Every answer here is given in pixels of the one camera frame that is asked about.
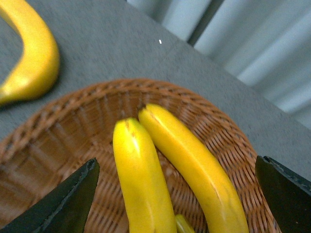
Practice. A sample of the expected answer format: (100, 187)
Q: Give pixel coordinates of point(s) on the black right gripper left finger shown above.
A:
(63, 210)

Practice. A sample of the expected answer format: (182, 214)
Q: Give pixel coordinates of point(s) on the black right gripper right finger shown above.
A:
(288, 195)

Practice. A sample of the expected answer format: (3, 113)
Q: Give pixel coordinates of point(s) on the yellow banana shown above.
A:
(147, 200)
(37, 69)
(207, 179)

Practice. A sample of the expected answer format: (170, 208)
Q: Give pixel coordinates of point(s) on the right brown wicker basket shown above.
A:
(66, 133)

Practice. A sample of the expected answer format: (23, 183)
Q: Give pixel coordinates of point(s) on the small yellow-green banana tip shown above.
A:
(182, 225)

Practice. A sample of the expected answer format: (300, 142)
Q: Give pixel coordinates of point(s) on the white pleated curtain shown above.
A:
(266, 44)

